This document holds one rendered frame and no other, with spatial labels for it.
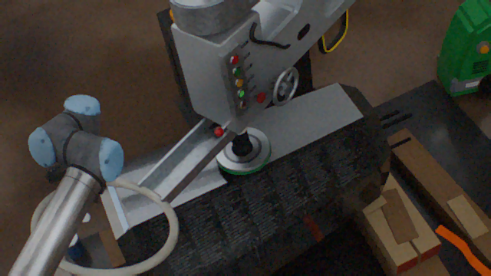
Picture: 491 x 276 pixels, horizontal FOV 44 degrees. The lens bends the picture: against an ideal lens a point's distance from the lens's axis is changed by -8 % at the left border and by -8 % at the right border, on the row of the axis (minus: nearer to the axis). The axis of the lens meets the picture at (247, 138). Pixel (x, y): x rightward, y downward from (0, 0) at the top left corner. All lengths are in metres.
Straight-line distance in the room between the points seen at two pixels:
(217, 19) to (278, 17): 0.39
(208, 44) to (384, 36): 2.39
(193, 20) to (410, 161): 1.81
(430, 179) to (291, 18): 1.42
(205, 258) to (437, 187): 1.35
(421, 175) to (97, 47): 2.44
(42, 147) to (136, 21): 3.27
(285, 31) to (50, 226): 1.22
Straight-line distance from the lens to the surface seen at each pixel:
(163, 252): 1.98
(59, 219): 1.37
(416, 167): 3.40
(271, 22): 2.26
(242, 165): 2.49
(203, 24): 1.94
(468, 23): 3.64
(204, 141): 2.34
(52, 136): 1.48
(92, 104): 1.57
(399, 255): 2.97
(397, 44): 4.20
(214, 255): 2.56
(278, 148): 2.60
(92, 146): 1.42
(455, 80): 3.78
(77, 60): 4.56
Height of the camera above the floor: 2.82
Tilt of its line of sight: 49 degrees down
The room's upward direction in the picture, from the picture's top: 12 degrees counter-clockwise
